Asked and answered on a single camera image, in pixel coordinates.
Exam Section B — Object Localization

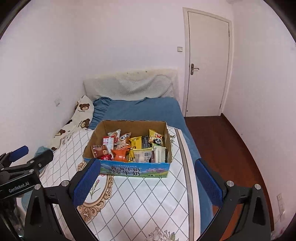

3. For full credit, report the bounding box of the orange small snack packet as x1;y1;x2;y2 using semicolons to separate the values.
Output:
111;149;129;162

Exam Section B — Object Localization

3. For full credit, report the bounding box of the yellow barcode snack packet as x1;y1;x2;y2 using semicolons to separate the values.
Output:
129;148;152;163

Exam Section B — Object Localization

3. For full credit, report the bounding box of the orange panda snack packet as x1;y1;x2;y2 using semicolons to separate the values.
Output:
115;133;131;150

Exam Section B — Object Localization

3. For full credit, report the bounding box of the brown biscuit packet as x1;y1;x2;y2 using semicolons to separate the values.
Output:
91;145;109;158

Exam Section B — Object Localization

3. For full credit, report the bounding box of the bear print pillow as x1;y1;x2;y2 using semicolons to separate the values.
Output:
47;95;94;151

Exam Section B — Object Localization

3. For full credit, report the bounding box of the red white snack packet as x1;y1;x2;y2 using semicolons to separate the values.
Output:
102;136;114;152

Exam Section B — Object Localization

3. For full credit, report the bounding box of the white quilted blanket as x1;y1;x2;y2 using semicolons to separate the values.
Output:
38;126;202;241

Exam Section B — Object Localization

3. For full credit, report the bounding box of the cardboard milk box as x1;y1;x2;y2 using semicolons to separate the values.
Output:
83;120;172;178

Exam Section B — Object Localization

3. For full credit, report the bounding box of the yellow black snack bag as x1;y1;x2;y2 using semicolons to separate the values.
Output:
129;136;152;150

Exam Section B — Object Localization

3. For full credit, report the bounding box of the yellow panda snack packet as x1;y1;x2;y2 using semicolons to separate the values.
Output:
149;129;164;146

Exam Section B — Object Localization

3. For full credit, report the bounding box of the blue bed sheet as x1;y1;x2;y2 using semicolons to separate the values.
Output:
89;97;213;232

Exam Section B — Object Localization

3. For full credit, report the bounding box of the white door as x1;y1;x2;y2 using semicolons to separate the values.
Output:
183;8;232;117

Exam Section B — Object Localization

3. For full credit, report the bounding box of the wall socket lower right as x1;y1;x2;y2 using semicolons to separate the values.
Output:
277;193;285;216

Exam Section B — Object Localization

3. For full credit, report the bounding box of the metal door handle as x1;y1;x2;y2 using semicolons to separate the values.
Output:
190;63;200;75

